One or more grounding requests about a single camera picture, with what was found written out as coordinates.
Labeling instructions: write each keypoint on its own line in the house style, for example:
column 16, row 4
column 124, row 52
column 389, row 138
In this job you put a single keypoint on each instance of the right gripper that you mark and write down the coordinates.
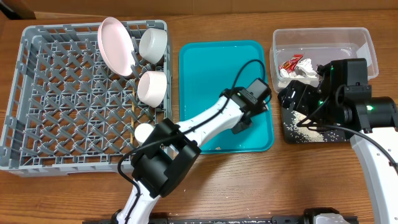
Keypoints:
column 290, row 97

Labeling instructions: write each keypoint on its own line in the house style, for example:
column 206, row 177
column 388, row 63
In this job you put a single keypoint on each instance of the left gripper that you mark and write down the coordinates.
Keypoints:
column 244, row 126

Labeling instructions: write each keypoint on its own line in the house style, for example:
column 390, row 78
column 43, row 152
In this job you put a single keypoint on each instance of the white paper cup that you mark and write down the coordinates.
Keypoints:
column 142, row 132

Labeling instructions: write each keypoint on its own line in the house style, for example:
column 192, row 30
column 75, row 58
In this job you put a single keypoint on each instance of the wooden chopstick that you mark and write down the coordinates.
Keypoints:
column 133, row 98

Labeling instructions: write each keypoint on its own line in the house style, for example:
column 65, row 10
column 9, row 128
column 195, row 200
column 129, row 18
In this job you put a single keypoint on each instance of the grey bowl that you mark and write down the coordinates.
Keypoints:
column 153, row 44

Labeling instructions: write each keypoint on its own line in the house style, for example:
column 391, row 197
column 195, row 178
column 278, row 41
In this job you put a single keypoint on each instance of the large white plate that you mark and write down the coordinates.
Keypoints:
column 116, row 46

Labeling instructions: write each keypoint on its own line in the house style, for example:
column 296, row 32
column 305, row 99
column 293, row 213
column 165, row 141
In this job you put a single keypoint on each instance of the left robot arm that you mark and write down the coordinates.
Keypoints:
column 166, row 156

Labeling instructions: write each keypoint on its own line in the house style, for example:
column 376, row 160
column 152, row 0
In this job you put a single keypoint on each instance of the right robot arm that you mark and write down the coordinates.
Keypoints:
column 343, row 101

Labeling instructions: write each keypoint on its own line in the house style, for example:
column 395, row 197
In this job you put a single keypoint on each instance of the grey dishwasher rack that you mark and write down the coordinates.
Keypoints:
column 67, row 111

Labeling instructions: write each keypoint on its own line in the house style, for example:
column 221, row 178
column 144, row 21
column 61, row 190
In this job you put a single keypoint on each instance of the crumpled white paper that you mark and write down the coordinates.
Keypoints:
column 303, row 69

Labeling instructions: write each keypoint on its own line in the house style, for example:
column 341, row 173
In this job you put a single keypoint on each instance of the black tray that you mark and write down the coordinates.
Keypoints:
column 311, row 137

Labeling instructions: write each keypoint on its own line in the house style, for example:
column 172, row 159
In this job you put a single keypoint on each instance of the spilled rice pile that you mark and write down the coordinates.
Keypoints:
column 303, row 129

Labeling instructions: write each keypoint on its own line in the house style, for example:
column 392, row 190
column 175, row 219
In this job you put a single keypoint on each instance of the red snack wrapper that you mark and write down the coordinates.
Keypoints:
column 290, row 65

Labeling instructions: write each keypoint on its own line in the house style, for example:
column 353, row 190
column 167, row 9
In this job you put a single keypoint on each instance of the clear plastic bin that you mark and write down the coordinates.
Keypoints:
column 321, row 46

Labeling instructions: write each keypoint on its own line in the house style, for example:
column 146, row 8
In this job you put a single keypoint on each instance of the teal plastic tray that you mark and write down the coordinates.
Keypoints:
column 205, row 70

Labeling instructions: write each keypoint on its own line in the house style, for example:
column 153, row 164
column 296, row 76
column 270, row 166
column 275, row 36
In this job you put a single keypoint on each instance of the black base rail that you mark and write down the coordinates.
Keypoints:
column 278, row 219

